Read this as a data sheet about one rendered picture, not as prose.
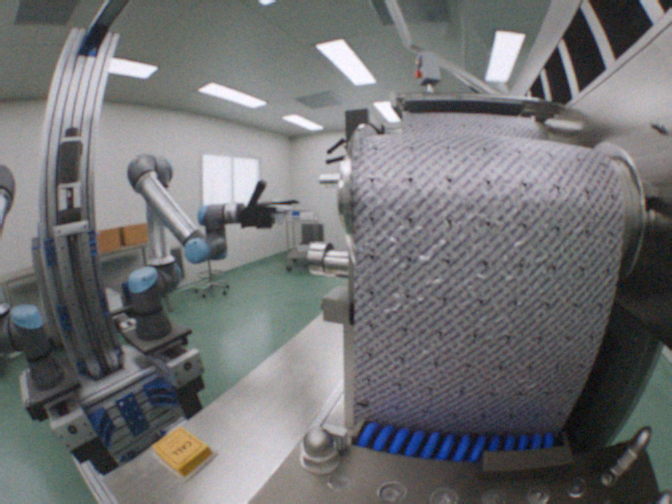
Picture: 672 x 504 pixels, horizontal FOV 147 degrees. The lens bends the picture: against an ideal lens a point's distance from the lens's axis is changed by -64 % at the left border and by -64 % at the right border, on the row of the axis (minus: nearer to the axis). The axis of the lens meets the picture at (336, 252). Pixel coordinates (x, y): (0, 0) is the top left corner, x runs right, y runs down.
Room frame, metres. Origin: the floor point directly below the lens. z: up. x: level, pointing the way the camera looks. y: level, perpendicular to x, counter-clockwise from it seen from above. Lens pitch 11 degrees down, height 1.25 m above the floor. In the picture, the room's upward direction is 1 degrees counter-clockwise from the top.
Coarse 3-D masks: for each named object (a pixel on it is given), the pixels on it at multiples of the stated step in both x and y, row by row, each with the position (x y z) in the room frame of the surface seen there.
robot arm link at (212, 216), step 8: (200, 208) 0.88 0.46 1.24; (208, 208) 0.87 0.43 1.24; (216, 208) 0.87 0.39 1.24; (224, 208) 0.87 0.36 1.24; (200, 216) 0.86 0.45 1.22; (208, 216) 0.86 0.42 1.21; (216, 216) 0.87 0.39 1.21; (224, 216) 0.87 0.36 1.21; (200, 224) 0.88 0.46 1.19; (208, 224) 0.87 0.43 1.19; (216, 224) 0.87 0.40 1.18; (224, 224) 0.89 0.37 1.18
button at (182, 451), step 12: (180, 432) 0.25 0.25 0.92; (156, 444) 0.21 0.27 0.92; (168, 444) 0.22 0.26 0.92; (180, 444) 0.22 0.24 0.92; (192, 444) 0.23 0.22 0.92; (204, 444) 0.24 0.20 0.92; (168, 456) 0.19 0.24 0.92; (180, 456) 0.20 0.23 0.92; (192, 456) 0.21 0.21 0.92; (204, 456) 0.22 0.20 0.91; (180, 468) 0.18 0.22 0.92; (192, 468) 0.19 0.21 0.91
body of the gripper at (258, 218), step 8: (240, 208) 0.87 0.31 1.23; (256, 208) 0.87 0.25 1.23; (240, 216) 0.87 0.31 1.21; (248, 216) 0.89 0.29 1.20; (256, 216) 0.87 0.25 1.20; (264, 216) 0.88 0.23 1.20; (240, 224) 0.89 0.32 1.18; (248, 224) 0.91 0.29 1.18; (256, 224) 0.87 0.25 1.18; (264, 224) 0.89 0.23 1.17; (272, 224) 0.89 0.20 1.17
